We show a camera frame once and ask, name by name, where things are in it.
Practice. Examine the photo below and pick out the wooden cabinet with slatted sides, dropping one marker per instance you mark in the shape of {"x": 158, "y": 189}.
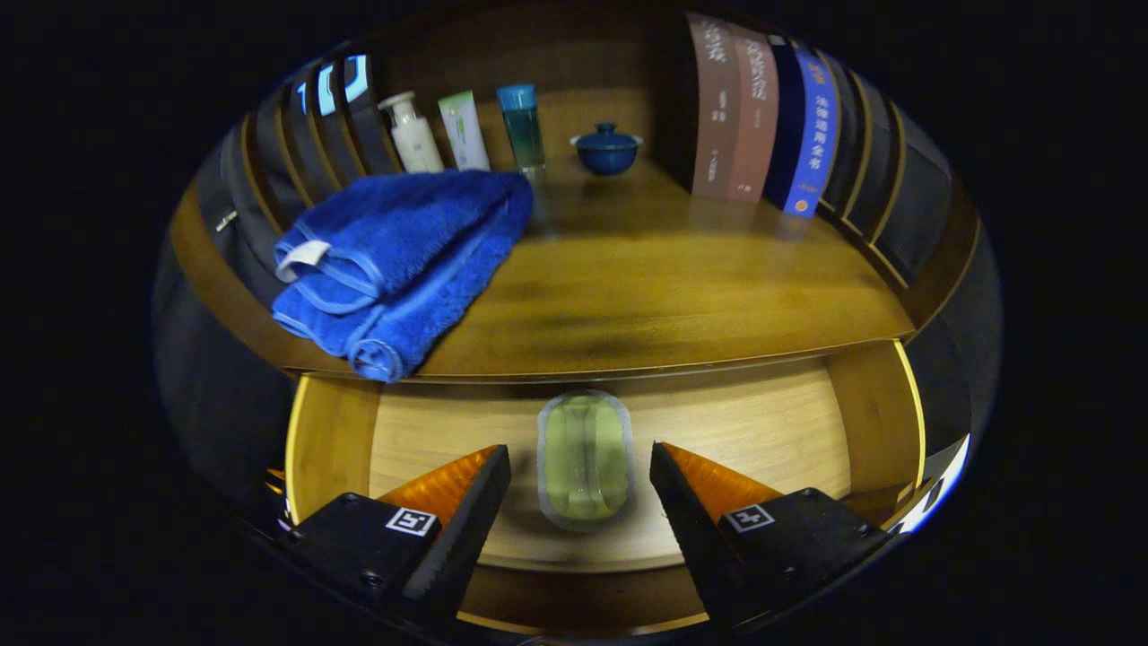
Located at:
{"x": 574, "y": 99}

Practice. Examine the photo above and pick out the folded blue towel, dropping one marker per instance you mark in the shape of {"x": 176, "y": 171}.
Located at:
{"x": 395, "y": 260}

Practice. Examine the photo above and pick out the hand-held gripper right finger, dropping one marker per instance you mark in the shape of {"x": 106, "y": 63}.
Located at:
{"x": 695, "y": 538}

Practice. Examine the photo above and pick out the teal bottle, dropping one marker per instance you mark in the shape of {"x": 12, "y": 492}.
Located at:
{"x": 523, "y": 130}

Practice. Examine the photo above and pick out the wooden countertop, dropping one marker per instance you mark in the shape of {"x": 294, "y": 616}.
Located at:
{"x": 673, "y": 287}

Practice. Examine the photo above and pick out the clear green soap dish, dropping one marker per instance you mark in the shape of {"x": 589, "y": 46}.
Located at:
{"x": 585, "y": 462}

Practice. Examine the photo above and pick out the wooden drawer with black knob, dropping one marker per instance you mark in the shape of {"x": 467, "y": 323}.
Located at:
{"x": 762, "y": 431}

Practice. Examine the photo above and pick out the white and green tube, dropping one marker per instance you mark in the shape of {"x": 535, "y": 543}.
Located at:
{"x": 466, "y": 135}

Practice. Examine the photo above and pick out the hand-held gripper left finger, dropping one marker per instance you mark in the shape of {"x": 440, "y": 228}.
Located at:
{"x": 462, "y": 538}

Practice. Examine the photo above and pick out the white pump bottle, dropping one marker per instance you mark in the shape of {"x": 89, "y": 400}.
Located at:
{"x": 417, "y": 144}

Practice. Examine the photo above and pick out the blue lidded teacup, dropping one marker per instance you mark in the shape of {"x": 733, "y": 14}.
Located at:
{"x": 607, "y": 154}

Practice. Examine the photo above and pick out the blue book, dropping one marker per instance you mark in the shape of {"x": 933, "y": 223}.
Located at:
{"x": 812, "y": 135}

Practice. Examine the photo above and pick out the reddish brown book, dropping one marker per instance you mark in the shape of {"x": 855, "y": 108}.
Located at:
{"x": 755, "y": 117}

